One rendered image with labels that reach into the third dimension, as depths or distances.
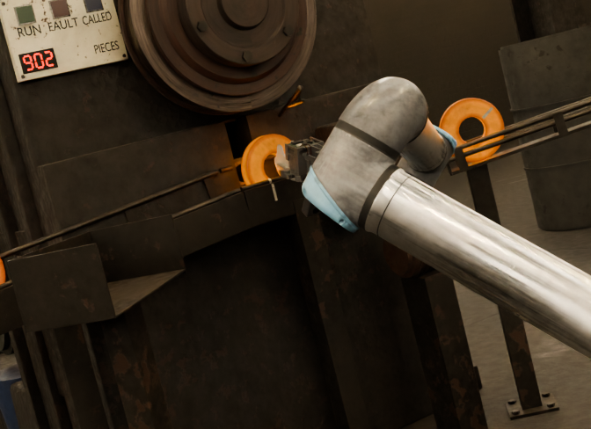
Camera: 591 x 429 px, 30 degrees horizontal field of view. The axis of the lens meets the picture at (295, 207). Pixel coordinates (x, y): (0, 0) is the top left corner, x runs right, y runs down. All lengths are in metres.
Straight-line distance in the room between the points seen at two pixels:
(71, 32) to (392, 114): 1.00
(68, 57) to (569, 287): 1.31
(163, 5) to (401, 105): 0.83
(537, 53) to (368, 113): 3.33
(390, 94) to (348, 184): 0.16
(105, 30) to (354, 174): 0.99
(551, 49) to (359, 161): 3.34
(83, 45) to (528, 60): 2.90
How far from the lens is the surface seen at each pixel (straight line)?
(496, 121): 2.69
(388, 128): 1.76
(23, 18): 2.52
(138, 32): 2.46
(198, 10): 2.43
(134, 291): 2.12
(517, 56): 5.12
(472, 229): 1.72
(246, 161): 2.55
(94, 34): 2.56
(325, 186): 1.75
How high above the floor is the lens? 0.88
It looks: 6 degrees down
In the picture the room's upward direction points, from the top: 14 degrees counter-clockwise
